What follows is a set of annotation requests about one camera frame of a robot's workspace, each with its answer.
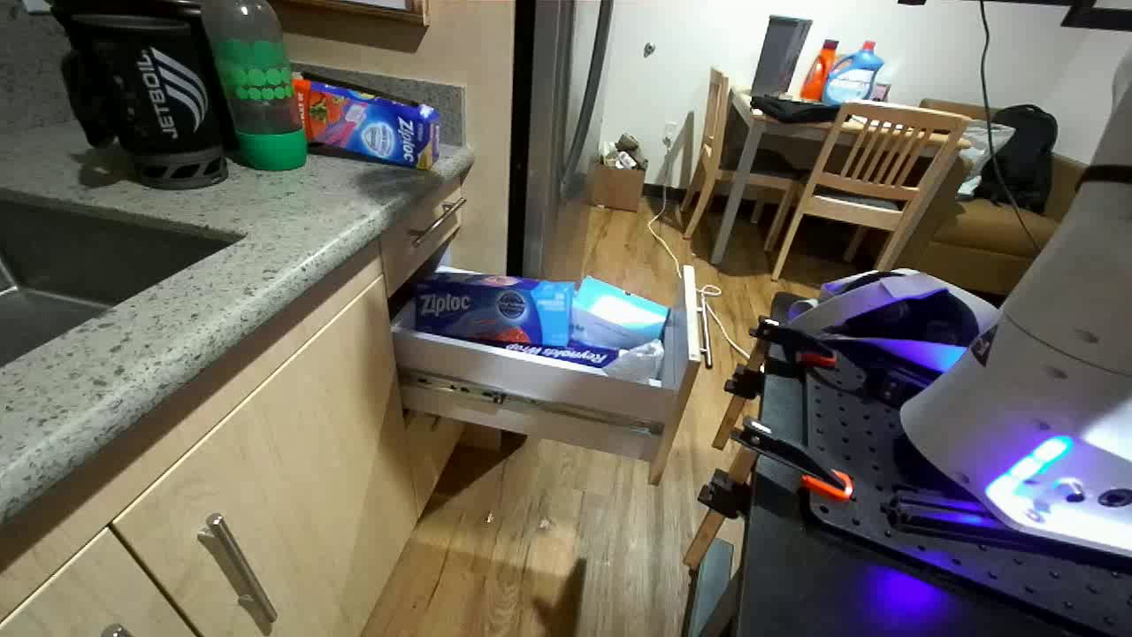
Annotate blue Ziploc box orange end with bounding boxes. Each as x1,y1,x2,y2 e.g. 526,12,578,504
294,71,446,170

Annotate dark blue Reynolds box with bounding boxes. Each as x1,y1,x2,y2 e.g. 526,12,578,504
534,339,622,372

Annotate teal cardboard box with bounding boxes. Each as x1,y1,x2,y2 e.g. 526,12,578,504
570,275,671,353

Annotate white wooden drawer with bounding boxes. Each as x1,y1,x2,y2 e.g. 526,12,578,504
385,259,711,488

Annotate blue Ziploc freezer gallon box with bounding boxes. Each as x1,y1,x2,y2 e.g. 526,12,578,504
406,273,578,351

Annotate small cardboard box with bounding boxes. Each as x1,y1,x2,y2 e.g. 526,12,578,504
584,136,651,216

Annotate clear plastic bag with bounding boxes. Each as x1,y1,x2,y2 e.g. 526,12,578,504
613,333,671,385

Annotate wooden chair plain back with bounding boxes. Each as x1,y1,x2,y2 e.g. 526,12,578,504
679,64,800,245

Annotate black clamp orange tip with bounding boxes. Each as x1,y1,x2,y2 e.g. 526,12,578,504
751,314,856,376
735,419,859,511

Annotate wooden dining table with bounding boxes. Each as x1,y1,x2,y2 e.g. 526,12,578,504
707,88,1018,269

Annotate perforated mounting board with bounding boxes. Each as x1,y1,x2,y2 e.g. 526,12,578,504
800,372,1132,637

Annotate purple lit dome device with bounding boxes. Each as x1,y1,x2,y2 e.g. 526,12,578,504
781,266,1006,399

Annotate grey laptop screen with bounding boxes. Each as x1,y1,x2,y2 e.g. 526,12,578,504
751,12,816,100

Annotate wooden chair slatted back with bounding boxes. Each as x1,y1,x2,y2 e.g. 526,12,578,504
770,100,977,281

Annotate orange detergent bottle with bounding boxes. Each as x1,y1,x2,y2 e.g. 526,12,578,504
800,37,842,105

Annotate blue detergent jug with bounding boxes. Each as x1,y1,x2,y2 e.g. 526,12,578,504
826,41,893,109

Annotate green plastic bottle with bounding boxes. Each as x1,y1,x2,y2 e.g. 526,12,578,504
196,0,310,174

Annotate brown sofa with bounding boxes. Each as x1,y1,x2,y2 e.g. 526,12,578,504
905,100,1090,297

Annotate black bag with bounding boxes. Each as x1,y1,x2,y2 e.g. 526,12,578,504
971,102,1060,216

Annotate black Jetboil cooking pot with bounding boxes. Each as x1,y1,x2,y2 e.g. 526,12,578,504
47,0,235,192

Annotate steel kitchen sink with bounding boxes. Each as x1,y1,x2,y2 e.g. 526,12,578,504
0,192,245,367

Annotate white floor cable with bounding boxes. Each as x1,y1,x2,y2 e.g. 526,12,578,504
644,208,757,365

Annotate short metal drawer handle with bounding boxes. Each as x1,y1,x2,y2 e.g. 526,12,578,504
403,192,471,245

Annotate grey hanging hose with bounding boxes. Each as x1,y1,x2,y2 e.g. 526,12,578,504
557,0,619,199

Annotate long metal cabinet handle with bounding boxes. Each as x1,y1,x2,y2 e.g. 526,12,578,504
199,511,283,634

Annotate thin black hanging cable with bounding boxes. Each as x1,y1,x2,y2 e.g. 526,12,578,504
973,0,1018,216

